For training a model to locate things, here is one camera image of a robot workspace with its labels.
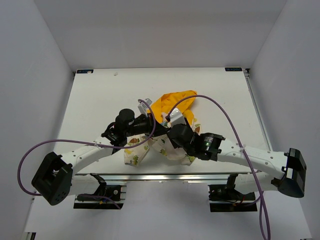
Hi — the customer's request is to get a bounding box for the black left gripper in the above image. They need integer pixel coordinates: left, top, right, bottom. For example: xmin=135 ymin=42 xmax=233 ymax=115
xmin=124 ymin=113 xmax=166 ymax=139

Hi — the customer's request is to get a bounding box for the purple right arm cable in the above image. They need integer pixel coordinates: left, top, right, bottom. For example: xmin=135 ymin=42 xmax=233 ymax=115
xmin=166 ymin=94 xmax=272 ymax=240

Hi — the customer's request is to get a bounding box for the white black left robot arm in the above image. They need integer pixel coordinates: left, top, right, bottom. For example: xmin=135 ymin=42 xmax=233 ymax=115
xmin=31 ymin=108 xmax=169 ymax=206

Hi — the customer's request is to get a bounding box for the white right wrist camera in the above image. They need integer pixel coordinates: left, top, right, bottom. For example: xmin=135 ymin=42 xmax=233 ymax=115
xmin=165 ymin=108 xmax=189 ymax=127

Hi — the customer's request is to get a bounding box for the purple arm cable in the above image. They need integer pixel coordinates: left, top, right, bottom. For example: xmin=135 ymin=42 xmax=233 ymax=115
xmin=17 ymin=98 xmax=158 ymax=210
xmin=166 ymin=94 xmax=272 ymax=240

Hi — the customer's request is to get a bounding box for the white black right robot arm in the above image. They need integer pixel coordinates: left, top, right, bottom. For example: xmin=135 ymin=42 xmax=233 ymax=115
xmin=167 ymin=124 xmax=307 ymax=198

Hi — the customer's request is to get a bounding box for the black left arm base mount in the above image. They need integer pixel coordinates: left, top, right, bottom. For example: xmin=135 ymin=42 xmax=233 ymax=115
xmin=69 ymin=173 xmax=127 ymax=210

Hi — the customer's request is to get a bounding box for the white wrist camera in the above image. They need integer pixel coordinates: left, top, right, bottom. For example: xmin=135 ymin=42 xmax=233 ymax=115
xmin=165 ymin=108 xmax=189 ymax=127
xmin=137 ymin=98 xmax=153 ymax=116

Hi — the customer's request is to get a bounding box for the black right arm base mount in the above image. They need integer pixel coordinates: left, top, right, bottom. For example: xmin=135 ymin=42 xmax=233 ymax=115
xmin=208 ymin=173 xmax=259 ymax=213

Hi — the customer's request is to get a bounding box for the aluminium front table rail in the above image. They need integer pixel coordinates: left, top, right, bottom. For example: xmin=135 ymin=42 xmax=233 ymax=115
xmin=72 ymin=171 xmax=253 ymax=183

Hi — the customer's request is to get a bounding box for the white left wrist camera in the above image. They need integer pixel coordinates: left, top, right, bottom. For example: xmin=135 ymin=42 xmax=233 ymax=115
xmin=137 ymin=98 xmax=153 ymax=116

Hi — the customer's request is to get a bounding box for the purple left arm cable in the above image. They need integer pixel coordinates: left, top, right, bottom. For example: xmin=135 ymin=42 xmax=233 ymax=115
xmin=17 ymin=98 xmax=158 ymax=210

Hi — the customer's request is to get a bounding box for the blue left corner label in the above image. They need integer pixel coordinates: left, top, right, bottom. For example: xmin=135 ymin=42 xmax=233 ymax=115
xmin=76 ymin=69 xmax=94 ymax=74

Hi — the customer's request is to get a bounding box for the yellow cream dinosaur print jacket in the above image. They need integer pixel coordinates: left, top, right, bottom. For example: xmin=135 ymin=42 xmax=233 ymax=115
xmin=123 ymin=89 xmax=202 ymax=167

